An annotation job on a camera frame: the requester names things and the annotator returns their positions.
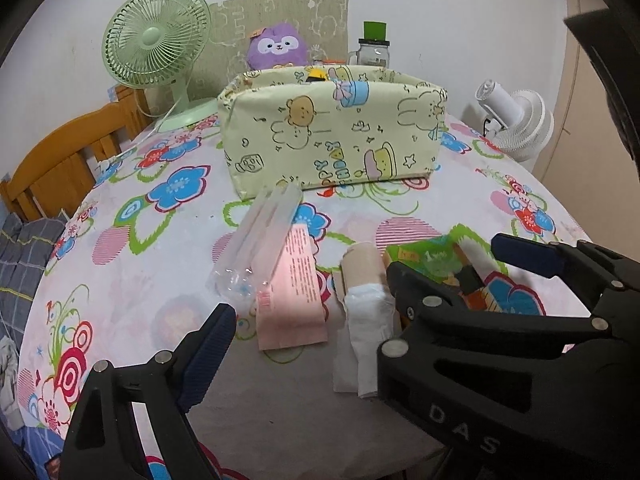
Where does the clear plastic bag roll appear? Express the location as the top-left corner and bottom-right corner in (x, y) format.
(207, 183), (303, 315)

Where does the crumpled white cloth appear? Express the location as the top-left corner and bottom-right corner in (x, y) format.
(0, 336), (24, 431)

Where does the white fan power cable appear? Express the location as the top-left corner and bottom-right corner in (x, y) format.
(94, 94), (181, 172)

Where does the floral tablecloth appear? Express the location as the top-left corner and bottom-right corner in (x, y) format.
(17, 118), (586, 479)

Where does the green desk fan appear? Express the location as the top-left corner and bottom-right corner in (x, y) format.
(102, 0), (218, 132)

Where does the white small fan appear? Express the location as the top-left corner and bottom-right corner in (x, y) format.
(475, 79), (554, 162)

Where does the purple plush bunny toy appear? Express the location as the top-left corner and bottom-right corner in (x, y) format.
(246, 23), (308, 70)

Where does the pink wet wipes pack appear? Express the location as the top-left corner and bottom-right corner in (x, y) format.
(256, 223), (328, 352)

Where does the orange wooden chair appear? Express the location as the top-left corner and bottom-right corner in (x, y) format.
(1, 84), (151, 221)

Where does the yellow cartoon tissue pack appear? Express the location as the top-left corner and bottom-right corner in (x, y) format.
(306, 66), (330, 82)

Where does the glass mug with green lid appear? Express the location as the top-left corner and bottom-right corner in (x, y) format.
(347, 21), (390, 67)

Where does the cartoon print fabric storage box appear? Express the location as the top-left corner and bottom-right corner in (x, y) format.
(218, 65), (448, 198)

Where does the beige cartoon wall mat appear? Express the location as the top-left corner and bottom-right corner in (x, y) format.
(189, 0), (348, 99)

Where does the cotton swab jar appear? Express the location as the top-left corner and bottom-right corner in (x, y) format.
(312, 58), (346, 65)

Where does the green orange tissue pack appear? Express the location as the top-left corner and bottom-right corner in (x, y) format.
(382, 223), (548, 317)

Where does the grey plaid pillow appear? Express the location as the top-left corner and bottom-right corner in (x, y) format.
(0, 212), (66, 350)

